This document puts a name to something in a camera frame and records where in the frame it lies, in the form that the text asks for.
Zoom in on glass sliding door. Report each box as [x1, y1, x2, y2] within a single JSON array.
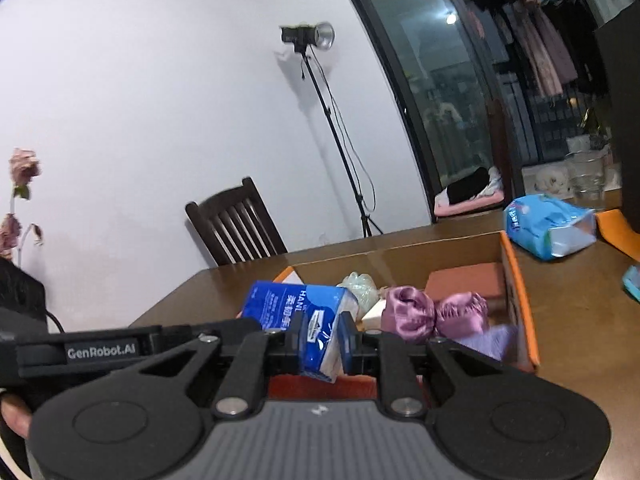
[[334, 0, 503, 222]]

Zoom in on dark wooden slatted chair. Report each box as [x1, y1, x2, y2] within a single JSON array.
[[185, 176, 289, 267]]

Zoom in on black folded cloth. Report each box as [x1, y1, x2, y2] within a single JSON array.
[[446, 167, 490, 204]]

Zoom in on pink seat cushion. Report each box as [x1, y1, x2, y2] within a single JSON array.
[[434, 189, 505, 219]]

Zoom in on light blue tissue pack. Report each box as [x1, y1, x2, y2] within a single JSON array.
[[504, 194, 598, 262]]

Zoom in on person's left hand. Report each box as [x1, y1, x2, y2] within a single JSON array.
[[0, 393, 33, 439]]

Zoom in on hanging pink clothes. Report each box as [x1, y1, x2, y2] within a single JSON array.
[[505, 0, 581, 98]]

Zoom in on hanging dark clothes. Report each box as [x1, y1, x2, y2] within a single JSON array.
[[450, 0, 607, 96]]

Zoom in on brown cardboard box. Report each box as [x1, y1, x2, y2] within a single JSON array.
[[235, 230, 541, 401]]

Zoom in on purple satin cloth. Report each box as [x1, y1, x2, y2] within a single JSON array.
[[382, 285, 490, 343]]

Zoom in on dark blue tissue pack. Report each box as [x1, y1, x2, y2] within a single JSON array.
[[242, 280, 361, 385]]

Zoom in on studio light on tripod stand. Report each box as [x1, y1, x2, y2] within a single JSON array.
[[279, 21, 385, 239]]

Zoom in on green potted plant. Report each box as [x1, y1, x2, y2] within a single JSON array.
[[580, 107, 612, 151]]

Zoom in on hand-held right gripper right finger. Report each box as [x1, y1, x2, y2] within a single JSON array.
[[338, 311, 507, 420]]

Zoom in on clear glass cup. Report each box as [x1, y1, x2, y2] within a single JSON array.
[[565, 152, 608, 208]]

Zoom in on wooden chair with cushion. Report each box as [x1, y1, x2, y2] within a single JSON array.
[[432, 100, 517, 223]]

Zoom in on large black box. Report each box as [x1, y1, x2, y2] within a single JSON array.
[[593, 2, 640, 233]]

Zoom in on dried pink flowers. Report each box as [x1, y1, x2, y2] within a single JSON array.
[[0, 147, 46, 267]]

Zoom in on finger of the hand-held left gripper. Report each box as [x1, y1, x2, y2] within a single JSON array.
[[160, 317, 264, 355]]

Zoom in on lavender cloth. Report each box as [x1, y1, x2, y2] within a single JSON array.
[[452, 324, 521, 363]]

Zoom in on teal object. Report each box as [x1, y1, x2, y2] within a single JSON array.
[[622, 265, 640, 304]]

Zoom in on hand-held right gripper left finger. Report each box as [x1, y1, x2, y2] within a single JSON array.
[[117, 315, 313, 419]]

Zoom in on red-brown sponge block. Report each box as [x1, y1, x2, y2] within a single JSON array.
[[425, 261, 508, 311]]

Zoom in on white dog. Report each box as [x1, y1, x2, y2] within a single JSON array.
[[534, 167, 572, 196]]

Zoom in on clear plastic bag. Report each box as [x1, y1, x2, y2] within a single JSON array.
[[341, 271, 379, 321]]

